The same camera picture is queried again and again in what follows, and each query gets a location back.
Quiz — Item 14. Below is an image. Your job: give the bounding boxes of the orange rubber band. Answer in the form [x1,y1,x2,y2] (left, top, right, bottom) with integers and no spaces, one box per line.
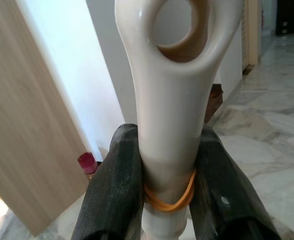
[143,169,197,214]

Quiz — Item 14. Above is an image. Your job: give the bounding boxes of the light wooden louvre door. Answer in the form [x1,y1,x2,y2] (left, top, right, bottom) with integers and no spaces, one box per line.
[241,0,260,75]

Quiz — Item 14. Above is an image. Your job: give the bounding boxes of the light wooden cabinet panel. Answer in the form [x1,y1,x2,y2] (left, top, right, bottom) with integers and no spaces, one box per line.
[0,0,94,237]

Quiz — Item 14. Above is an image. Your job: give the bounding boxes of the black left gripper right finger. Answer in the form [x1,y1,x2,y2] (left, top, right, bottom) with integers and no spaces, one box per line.
[189,124,280,240]

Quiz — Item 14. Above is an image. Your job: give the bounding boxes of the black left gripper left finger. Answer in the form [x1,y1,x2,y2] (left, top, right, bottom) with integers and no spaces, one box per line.
[70,122,145,240]

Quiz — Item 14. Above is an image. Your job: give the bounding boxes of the dark red slipper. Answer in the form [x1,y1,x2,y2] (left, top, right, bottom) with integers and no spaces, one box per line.
[77,151,98,175]

